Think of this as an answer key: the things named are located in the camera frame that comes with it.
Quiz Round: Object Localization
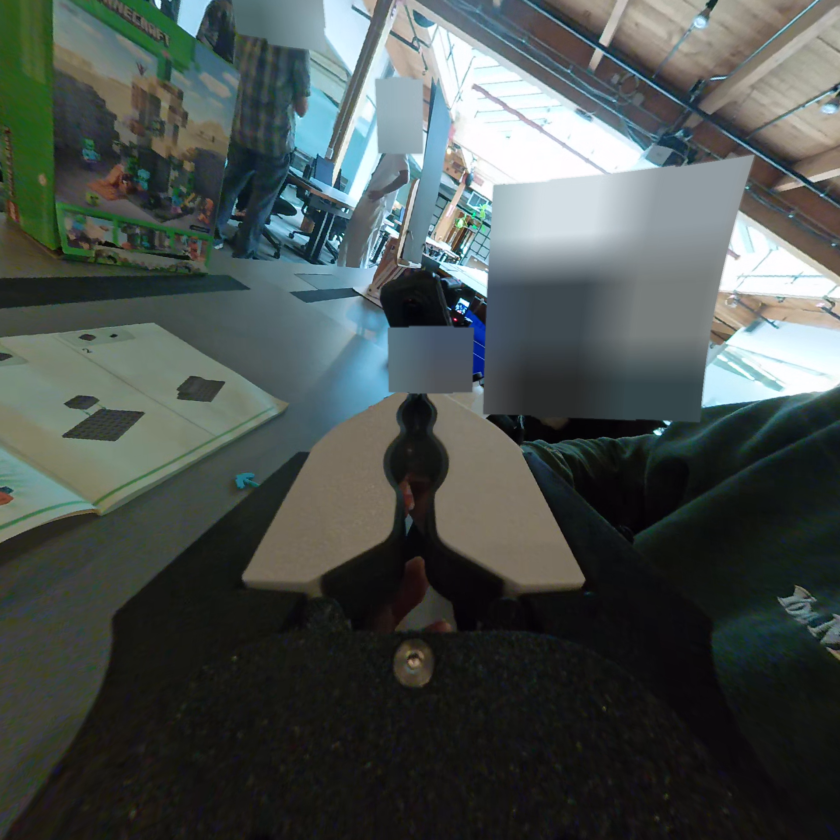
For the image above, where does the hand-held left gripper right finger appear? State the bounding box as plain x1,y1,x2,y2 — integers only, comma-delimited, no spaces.
420,392,588,594

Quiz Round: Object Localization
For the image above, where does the black office table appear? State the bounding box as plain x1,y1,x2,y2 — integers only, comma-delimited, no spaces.
283,164,364,263

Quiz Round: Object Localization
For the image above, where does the green toy brick box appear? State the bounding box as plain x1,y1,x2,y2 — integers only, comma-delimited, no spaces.
0,0,242,275

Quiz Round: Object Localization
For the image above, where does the white instruction booklet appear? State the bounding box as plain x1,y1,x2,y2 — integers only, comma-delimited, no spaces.
0,322,290,543

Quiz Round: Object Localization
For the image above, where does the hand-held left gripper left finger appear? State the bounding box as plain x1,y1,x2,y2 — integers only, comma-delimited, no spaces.
241,392,418,592

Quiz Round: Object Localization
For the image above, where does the white desk stand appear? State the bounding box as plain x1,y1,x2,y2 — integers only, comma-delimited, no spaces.
372,82,456,305

